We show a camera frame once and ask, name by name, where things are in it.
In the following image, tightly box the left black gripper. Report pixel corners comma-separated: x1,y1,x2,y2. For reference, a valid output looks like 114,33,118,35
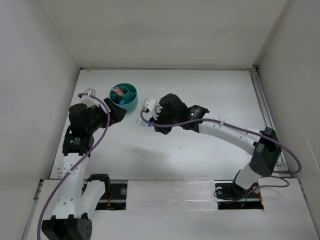
86,98,126,133

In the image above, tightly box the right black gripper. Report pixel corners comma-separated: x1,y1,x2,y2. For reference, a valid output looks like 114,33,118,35
149,107,180,135

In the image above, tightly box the blue black highlighter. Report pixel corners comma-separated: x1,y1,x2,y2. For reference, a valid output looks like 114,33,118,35
115,98,124,105

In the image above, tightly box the teal round divided container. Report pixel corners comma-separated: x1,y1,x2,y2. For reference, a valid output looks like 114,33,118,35
109,83,138,113

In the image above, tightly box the clear blue glue bottle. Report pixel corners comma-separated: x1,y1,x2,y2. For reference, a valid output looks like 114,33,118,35
136,117,154,129

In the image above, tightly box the pink pen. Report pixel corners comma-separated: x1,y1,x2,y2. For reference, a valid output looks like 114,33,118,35
111,86,125,96

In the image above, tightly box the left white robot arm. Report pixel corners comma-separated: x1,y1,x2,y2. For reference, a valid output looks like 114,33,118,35
36,93,127,240

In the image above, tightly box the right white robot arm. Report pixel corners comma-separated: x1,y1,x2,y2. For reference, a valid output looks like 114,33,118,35
143,93,282,197

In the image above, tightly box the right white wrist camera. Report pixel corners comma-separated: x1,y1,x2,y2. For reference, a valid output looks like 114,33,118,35
142,98,162,120

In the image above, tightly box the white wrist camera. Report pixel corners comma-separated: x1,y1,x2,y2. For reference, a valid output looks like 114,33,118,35
79,88,105,109
142,98,162,120

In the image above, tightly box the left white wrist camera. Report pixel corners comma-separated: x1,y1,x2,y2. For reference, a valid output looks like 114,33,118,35
79,88,105,109

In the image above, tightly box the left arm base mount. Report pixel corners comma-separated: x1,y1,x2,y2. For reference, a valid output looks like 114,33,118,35
96,177,128,211

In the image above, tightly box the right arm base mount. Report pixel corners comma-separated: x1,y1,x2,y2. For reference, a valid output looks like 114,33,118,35
213,180,264,210

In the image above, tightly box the aluminium rail right side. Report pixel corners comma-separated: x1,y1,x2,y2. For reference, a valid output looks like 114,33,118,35
248,65,291,178

